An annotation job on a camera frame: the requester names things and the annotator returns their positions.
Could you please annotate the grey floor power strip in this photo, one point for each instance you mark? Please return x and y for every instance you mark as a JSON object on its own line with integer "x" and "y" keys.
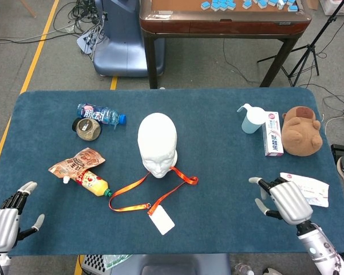
{"x": 86, "y": 41}

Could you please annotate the brown mahjong table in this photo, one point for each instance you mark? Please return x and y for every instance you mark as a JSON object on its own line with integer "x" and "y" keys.
{"x": 217, "y": 27}

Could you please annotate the pink white wet wipes pack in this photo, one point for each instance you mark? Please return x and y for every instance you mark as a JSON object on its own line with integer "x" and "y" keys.
{"x": 314, "y": 189}

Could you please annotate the white chair wooden legs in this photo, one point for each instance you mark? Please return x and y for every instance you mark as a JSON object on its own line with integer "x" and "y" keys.
{"x": 28, "y": 8}

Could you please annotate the white pink toothpaste box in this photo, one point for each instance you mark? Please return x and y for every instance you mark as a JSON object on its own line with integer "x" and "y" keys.
{"x": 273, "y": 134}

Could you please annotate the round glass jar black lid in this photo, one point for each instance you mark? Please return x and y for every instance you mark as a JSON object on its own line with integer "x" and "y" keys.
{"x": 88, "y": 130}

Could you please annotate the white printed carton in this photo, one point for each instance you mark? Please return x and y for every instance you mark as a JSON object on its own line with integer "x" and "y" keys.
{"x": 336, "y": 8}

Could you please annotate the orange snack spout pouch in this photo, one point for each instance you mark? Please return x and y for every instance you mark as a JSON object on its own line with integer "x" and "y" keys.
{"x": 77, "y": 163}

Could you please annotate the black white checkerboard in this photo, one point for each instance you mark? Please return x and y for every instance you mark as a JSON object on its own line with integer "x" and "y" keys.
{"x": 94, "y": 262}

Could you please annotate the white face mahjong tile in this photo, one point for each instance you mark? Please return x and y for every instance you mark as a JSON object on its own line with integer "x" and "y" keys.
{"x": 280, "y": 4}

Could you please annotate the yellow drink bottle green cap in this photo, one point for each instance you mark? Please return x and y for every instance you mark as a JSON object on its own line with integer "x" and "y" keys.
{"x": 94, "y": 184}

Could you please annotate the blue labelled drink bottle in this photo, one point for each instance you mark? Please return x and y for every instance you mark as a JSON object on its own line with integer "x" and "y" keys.
{"x": 97, "y": 114}

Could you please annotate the brown cardboard box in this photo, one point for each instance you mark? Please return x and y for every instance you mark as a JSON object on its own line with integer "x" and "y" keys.
{"x": 312, "y": 4}

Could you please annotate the white foam mannequin head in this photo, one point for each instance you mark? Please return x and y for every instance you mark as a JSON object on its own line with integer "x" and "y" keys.
{"x": 157, "y": 137}

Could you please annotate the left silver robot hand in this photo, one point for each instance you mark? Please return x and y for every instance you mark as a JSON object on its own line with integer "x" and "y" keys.
{"x": 4, "y": 226}

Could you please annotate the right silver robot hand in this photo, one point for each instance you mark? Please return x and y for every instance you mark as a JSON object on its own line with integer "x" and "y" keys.
{"x": 289, "y": 200}

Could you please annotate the clear plastic water bottle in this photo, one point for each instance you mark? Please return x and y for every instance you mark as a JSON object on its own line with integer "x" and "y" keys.
{"x": 241, "y": 269}

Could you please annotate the white ID badge card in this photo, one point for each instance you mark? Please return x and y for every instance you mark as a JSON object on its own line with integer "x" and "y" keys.
{"x": 161, "y": 220}

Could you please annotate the green clear plastic bag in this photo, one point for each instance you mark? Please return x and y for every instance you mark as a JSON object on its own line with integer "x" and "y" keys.
{"x": 114, "y": 260}

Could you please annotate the blue grey robot torso base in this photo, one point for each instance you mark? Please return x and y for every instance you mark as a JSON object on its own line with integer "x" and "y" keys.
{"x": 174, "y": 263}

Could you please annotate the blue felt table cover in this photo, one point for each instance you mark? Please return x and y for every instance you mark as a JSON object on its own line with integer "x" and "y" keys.
{"x": 217, "y": 160}

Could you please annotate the blue mahjong tile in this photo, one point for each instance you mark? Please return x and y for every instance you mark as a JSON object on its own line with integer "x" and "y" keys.
{"x": 292, "y": 7}
{"x": 205, "y": 4}

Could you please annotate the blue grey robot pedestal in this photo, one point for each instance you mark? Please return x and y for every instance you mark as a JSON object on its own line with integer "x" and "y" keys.
{"x": 123, "y": 43}

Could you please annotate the black tripod stand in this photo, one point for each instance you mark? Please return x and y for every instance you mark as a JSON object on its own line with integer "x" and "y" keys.
{"x": 312, "y": 48}

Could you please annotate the brown capybara plush toy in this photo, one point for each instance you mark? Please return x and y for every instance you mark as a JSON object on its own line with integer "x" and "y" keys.
{"x": 300, "y": 134}

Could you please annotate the white grey shoe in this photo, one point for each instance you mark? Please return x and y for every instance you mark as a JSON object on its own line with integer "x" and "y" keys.
{"x": 272, "y": 271}

